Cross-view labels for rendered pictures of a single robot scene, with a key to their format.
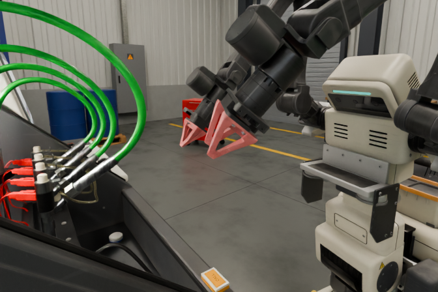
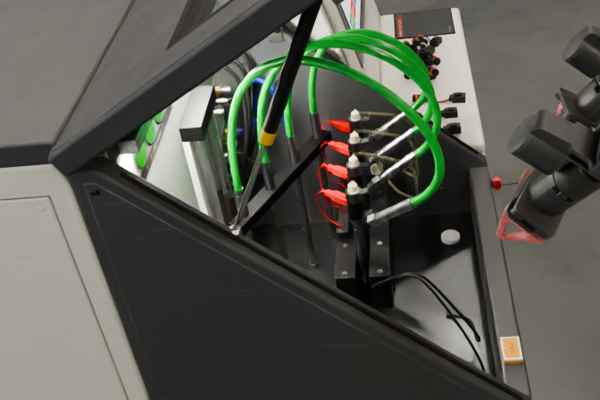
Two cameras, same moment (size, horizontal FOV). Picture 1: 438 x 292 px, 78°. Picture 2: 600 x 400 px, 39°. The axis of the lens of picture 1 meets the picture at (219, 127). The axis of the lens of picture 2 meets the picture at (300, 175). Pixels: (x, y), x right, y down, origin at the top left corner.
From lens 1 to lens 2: 0.93 m
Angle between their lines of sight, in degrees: 47
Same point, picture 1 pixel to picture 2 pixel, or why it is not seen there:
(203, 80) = (587, 59)
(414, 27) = not seen: outside the picture
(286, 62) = (574, 179)
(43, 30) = not seen: outside the picture
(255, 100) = (543, 204)
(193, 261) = (504, 319)
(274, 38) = (554, 158)
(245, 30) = (515, 152)
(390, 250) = not seen: outside the picture
